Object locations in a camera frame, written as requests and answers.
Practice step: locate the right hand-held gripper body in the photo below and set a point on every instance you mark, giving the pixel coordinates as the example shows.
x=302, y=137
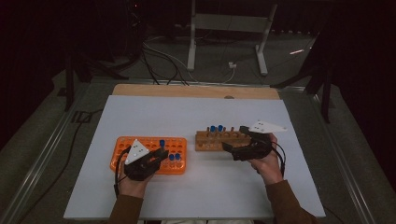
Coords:
x=255, y=149

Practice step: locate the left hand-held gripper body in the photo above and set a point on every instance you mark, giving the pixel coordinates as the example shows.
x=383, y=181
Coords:
x=137, y=152

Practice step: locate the blue-capped test tube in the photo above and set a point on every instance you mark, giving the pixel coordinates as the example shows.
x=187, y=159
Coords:
x=177, y=156
x=220, y=127
x=162, y=143
x=213, y=128
x=171, y=157

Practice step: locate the orange plastic test tube rack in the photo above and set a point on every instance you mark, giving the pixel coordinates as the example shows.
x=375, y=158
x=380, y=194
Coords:
x=169, y=146

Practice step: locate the wooden test tube rack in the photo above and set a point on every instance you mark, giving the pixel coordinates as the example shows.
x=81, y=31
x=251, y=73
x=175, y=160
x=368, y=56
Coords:
x=208, y=143

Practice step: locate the person's right hand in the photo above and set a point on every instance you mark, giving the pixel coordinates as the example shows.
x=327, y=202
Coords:
x=267, y=168

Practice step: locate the person's left hand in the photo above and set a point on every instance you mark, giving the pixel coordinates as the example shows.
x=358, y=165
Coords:
x=130, y=188

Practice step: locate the white board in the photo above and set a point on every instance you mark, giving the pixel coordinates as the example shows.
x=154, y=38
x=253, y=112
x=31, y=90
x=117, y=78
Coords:
x=249, y=84

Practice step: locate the white power plug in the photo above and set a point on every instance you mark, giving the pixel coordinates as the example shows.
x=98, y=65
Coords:
x=232, y=65

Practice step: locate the black tripod stand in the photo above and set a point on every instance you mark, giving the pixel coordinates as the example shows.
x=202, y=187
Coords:
x=326, y=93
x=69, y=84

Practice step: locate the small pale strip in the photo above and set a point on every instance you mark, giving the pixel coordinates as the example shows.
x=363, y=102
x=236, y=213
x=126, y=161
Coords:
x=296, y=51

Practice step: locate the grey metal stand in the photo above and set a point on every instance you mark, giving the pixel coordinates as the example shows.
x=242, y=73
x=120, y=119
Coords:
x=230, y=23

